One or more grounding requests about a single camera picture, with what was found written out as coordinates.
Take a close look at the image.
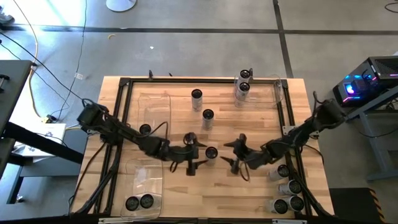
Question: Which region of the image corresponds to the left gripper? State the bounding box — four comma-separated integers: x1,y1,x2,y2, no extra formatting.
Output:
169,132,209,177

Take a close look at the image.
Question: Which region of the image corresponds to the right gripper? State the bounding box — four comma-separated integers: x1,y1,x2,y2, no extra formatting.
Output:
220,133,264,175

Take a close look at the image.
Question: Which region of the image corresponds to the clear plastic bin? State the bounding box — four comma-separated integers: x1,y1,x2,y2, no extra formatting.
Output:
234,74,284,108
136,92,172,139
119,157,165,222

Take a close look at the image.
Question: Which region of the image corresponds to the black yellow-striped mat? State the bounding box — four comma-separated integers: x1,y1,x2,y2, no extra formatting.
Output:
328,187,386,224

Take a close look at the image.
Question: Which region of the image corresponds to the grey metal side table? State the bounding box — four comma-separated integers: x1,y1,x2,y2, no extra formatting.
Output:
343,86,398,182

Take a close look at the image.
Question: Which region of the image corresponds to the white cardboard box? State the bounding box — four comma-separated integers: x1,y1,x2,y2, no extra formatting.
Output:
12,123,68,158

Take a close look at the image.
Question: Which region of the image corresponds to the white round stand base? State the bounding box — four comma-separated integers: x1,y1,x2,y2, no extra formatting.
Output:
105,0,137,12

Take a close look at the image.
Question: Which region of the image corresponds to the computer case with lights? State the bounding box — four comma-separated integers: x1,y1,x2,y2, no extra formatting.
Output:
332,55,398,109

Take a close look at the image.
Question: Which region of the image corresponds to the black desk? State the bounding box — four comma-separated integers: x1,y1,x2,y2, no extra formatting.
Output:
0,60,85,206

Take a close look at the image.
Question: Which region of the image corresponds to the grey chair foot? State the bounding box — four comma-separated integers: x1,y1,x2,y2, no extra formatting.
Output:
0,5,16,27

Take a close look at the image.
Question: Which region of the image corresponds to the black aluminium table frame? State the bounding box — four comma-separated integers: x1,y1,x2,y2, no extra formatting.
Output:
93,77,313,218

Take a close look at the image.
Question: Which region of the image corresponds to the black cable bundle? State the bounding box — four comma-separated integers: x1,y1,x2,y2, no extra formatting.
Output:
289,146,333,217
70,142,124,216

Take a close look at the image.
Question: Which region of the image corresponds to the black floor cable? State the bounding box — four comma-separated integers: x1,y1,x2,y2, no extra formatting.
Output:
0,30,94,108
384,1,398,14
60,0,88,110

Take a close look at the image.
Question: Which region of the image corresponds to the yellow floor cable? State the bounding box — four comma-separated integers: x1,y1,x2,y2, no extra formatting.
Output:
12,0,43,118

